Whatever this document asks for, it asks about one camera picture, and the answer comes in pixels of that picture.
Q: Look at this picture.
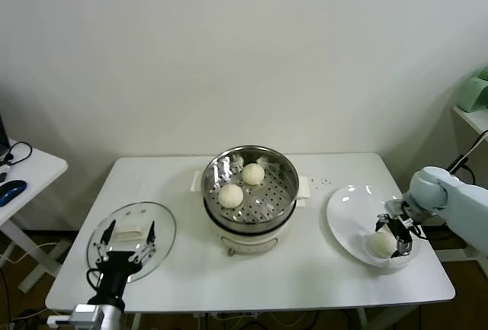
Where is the white folding side table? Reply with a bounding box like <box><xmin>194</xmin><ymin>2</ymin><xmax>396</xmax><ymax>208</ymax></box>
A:
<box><xmin>0</xmin><ymin>139</ymin><xmax>69</xmax><ymax>293</ymax></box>

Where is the white floor cable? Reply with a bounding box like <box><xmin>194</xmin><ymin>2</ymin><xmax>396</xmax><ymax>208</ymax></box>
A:
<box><xmin>0</xmin><ymin>242</ymin><xmax>58</xmax><ymax>270</ymax></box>

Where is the white electric pot base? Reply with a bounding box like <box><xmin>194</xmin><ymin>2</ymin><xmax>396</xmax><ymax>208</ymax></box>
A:
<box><xmin>205</xmin><ymin>202</ymin><xmax>297</xmax><ymax>258</ymax></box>

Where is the black cable on side table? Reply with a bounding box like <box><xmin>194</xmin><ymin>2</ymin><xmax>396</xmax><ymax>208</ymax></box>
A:
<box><xmin>3</xmin><ymin>141</ymin><xmax>34</xmax><ymax>173</ymax></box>

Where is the round glass pot lid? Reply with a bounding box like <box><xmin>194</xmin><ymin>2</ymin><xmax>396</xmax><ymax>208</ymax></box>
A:
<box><xmin>86</xmin><ymin>201</ymin><xmax>177</xmax><ymax>280</ymax></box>

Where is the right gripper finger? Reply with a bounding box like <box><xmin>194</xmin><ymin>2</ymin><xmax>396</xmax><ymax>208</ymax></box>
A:
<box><xmin>391</xmin><ymin>240</ymin><xmax>413</xmax><ymax>259</ymax></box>
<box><xmin>374</xmin><ymin>213</ymin><xmax>390</xmax><ymax>234</ymax></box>

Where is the stainless steel steamer basket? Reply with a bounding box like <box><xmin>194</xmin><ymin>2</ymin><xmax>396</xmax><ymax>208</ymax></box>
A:
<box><xmin>189</xmin><ymin>146</ymin><xmax>310</xmax><ymax>234</ymax></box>

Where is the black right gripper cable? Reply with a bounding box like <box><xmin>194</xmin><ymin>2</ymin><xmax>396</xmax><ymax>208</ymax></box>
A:
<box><xmin>409</xmin><ymin>207</ymin><xmax>428</xmax><ymax>240</ymax></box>

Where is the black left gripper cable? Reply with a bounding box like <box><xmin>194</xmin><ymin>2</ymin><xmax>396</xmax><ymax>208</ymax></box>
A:
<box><xmin>86</xmin><ymin>268</ymin><xmax>104</xmax><ymax>293</ymax></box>

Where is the white round plate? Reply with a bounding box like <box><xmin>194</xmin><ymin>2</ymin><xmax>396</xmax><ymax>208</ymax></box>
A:
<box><xmin>326</xmin><ymin>184</ymin><xmax>423</xmax><ymax>269</ymax></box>

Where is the pale green appliance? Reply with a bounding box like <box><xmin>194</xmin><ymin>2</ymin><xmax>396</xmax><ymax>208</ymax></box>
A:
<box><xmin>456</xmin><ymin>65</ymin><xmax>488</xmax><ymax>113</ymax></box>

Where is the blue computer mouse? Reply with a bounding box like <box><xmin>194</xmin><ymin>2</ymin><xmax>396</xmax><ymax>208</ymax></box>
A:
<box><xmin>0</xmin><ymin>180</ymin><xmax>27</xmax><ymax>206</ymax></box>

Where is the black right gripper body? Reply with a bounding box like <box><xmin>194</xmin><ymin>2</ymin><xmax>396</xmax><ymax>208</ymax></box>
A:
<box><xmin>388</xmin><ymin>213</ymin><xmax>415</xmax><ymax>243</ymax></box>

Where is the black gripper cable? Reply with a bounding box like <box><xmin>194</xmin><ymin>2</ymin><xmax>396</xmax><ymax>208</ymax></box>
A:
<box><xmin>409</xmin><ymin>207</ymin><xmax>428</xmax><ymax>240</ymax></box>
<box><xmin>86</xmin><ymin>268</ymin><xmax>104</xmax><ymax>293</ymax></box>

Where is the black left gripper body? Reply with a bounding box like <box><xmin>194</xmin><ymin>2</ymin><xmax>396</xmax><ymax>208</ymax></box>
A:
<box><xmin>86</xmin><ymin>251</ymin><xmax>143</xmax><ymax>307</ymax></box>

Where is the black wall power cable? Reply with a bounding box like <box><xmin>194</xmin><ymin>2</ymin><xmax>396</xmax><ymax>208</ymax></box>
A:
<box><xmin>441</xmin><ymin>128</ymin><xmax>488</xmax><ymax>190</ymax></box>

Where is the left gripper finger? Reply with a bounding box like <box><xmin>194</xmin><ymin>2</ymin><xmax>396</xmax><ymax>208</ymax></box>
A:
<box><xmin>93</xmin><ymin>219</ymin><xmax>117</xmax><ymax>264</ymax></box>
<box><xmin>129</xmin><ymin>221</ymin><xmax>157</xmax><ymax>264</ymax></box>

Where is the white steamed baozi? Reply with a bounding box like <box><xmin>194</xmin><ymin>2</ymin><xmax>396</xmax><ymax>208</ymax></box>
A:
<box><xmin>365</xmin><ymin>230</ymin><xmax>398</xmax><ymax>259</ymax></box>
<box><xmin>242</xmin><ymin>163</ymin><xmax>265</xmax><ymax>186</ymax></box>
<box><xmin>218</xmin><ymin>184</ymin><xmax>245</xmax><ymax>209</ymax></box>

